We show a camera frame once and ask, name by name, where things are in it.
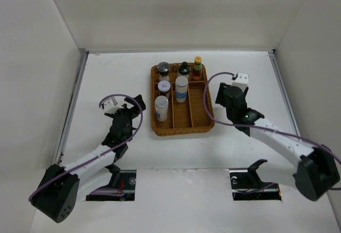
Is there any red sauce bottle yellow cap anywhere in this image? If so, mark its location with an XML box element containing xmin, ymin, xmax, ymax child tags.
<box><xmin>192</xmin><ymin>56</ymin><xmax>202</xmax><ymax>81</ymax></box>

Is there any silver-lid white blue canister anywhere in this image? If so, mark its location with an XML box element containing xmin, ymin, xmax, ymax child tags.
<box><xmin>175</xmin><ymin>76</ymin><xmax>188</xmax><ymax>103</ymax></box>

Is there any black-knob salt shaker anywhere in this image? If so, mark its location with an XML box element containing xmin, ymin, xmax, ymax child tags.
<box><xmin>177</xmin><ymin>61</ymin><xmax>190</xmax><ymax>80</ymax></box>

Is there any grey-lid dark spice jar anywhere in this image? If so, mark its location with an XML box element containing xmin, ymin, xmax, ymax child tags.
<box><xmin>158</xmin><ymin>81</ymin><xmax>171</xmax><ymax>99</ymax></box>

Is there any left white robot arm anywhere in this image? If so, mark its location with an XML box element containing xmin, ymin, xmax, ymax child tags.
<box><xmin>28</xmin><ymin>94</ymin><xmax>146</xmax><ymax>223</ymax></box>

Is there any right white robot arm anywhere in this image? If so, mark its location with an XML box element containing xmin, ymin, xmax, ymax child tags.
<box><xmin>215</xmin><ymin>83</ymin><xmax>340</xmax><ymax>201</ymax></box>

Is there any brown wicker divided tray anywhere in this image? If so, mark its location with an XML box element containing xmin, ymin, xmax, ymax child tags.
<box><xmin>150</xmin><ymin>63</ymin><xmax>215</xmax><ymax>136</ymax></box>

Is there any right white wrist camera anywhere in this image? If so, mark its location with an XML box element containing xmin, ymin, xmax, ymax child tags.
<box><xmin>231</xmin><ymin>73</ymin><xmax>249</xmax><ymax>92</ymax></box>

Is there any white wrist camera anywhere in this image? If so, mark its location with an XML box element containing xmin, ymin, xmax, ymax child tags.
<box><xmin>99</xmin><ymin>97</ymin><xmax>124</xmax><ymax>114</ymax></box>
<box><xmin>231</xmin><ymin>73</ymin><xmax>249</xmax><ymax>92</ymax></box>

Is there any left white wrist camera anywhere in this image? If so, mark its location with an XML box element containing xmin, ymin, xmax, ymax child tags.
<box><xmin>99</xmin><ymin>97</ymin><xmax>124</xmax><ymax>114</ymax></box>

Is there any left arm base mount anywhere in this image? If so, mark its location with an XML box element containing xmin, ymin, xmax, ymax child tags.
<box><xmin>85</xmin><ymin>165</ymin><xmax>137</xmax><ymax>202</ymax></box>

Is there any left metal frame rail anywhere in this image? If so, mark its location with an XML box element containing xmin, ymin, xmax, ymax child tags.
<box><xmin>53</xmin><ymin>48</ymin><xmax>89</xmax><ymax>164</ymax></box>

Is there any metal frame rail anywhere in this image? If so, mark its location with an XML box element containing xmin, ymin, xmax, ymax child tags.
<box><xmin>268</xmin><ymin>50</ymin><xmax>301</xmax><ymax>135</ymax></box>
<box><xmin>53</xmin><ymin>48</ymin><xmax>89</xmax><ymax>164</ymax></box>

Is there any right metal frame rail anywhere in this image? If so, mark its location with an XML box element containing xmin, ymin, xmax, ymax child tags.
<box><xmin>268</xmin><ymin>50</ymin><xmax>301</xmax><ymax>135</ymax></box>

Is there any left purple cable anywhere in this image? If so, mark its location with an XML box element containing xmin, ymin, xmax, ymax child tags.
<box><xmin>28</xmin><ymin>94</ymin><xmax>144</xmax><ymax>203</ymax></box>

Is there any purple cable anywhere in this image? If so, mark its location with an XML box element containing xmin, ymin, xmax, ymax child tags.
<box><xmin>28</xmin><ymin>94</ymin><xmax>144</xmax><ymax>203</ymax></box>
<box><xmin>203</xmin><ymin>72</ymin><xmax>341</xmax><ymax>191</ymax></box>

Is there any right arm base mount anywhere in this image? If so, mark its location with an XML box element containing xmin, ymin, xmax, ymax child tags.
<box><xmin>229</xmin><ymin>159</ymin><xmax>282</xmax><ymax>201</ymax></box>

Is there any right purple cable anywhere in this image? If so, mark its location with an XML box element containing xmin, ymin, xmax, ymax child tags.
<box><xmin>203</xmin><ymin>72</ymin><xmax>341</xmax><ymax>191</ymax></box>

